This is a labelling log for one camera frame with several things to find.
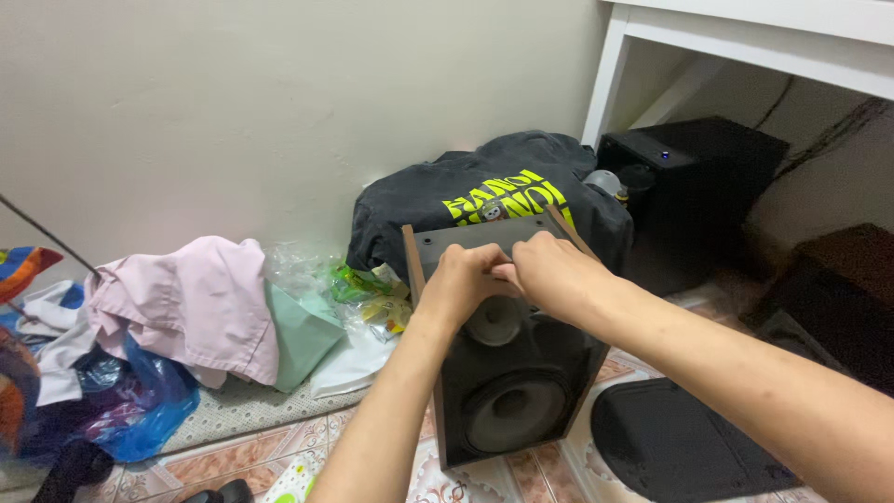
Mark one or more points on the person's left hand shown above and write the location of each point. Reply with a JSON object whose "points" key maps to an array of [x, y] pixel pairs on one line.
{"points": [[454, 286]]}

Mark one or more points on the person's right hand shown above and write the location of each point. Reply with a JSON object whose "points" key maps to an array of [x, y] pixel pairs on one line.
{"points": [[559, 276]]}

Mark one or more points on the person's right fingers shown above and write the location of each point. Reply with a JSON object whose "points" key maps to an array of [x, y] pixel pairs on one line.
{"points": [[520, 258]]}

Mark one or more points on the person's left fingers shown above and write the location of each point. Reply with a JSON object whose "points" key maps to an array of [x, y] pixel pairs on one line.
{"points": [[482, 257]]}

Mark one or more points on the wooden speaker with black front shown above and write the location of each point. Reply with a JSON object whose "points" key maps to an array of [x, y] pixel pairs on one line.
{"points": [[510, 377]]}

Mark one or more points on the dark grey printed t-shirt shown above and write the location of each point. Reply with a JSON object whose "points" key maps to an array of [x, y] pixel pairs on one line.
{"points": [[447, 195]]}

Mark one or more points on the clear plastic bag of snacks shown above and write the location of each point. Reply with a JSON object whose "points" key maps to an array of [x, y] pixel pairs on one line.
{"points": [[363, 293]]}

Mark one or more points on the white plastic bag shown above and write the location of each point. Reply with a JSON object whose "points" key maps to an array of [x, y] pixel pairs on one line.
{"points": [[353, 363]]}

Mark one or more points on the black subwoofer box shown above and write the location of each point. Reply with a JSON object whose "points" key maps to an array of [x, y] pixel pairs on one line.
{"points": [[698, 188]]}

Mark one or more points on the mint green cloth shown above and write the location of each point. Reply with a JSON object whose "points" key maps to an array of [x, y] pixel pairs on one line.
{"points": [[304, 335]]}

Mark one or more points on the black speaker grille cover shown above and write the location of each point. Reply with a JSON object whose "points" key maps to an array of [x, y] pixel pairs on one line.
{"points": [[677, 440]]}

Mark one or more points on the white dotted floor mat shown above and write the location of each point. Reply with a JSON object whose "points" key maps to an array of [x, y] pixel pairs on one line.
{"points": [[244, 412]]}

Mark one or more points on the pink shirt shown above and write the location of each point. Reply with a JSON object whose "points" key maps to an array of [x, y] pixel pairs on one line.
{"points": [[195, 307]]}

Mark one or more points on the white and green toy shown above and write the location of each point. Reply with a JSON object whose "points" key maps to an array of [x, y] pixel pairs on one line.
{"points": [[293, 483]]}

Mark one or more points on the white desk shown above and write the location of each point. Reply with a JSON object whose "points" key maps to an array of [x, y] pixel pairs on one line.
{"points": [[733, 42]]}

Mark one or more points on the dark brown speaker cabinet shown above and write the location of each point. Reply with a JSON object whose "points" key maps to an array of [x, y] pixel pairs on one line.
{"points": [[838, 300]]}

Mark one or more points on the black object on floor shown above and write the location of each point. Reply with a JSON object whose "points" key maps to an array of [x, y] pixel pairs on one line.
{"points": [[220, 492]]}

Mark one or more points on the blue plastic bag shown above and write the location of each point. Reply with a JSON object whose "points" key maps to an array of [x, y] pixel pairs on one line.
{"points": [[143, 409]]}

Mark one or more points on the white shirt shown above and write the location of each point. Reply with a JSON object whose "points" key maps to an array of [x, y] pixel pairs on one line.
{"points": [[52, 349]]}

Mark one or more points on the colourful striped cloth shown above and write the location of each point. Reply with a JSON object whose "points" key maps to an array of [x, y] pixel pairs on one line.
{"points": [[21, 269]]}

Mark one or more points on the black cloth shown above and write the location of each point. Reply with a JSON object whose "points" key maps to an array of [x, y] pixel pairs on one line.
{"points": [[70, 471]]}

